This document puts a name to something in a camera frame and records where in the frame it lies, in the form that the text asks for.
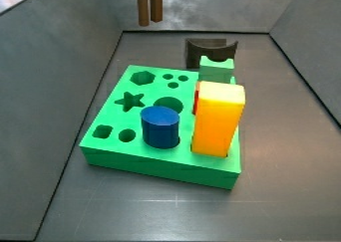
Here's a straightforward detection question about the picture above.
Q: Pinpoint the yellow rectangular block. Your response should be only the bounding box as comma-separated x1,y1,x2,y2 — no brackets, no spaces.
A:
192,81,245,157

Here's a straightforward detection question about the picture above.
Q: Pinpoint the green shape-sorter base block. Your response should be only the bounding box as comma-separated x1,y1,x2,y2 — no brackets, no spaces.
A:
81,65,241,189

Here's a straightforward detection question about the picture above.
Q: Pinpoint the blue cylinder block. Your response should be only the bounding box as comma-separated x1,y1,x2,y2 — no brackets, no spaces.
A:
141,106,180,149

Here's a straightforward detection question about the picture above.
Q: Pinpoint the dark curved fixture stand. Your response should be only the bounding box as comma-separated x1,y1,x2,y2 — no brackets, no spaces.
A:
185,38,238,69

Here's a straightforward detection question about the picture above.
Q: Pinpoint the red block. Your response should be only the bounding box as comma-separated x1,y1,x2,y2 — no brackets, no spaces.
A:
192,90,198,115

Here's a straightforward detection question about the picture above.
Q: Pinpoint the brown square-circle object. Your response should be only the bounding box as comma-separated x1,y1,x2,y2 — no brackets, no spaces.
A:
138,0,163,27

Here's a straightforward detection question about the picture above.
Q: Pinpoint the green notched block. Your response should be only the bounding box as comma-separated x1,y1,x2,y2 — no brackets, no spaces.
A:
198,56,234,83

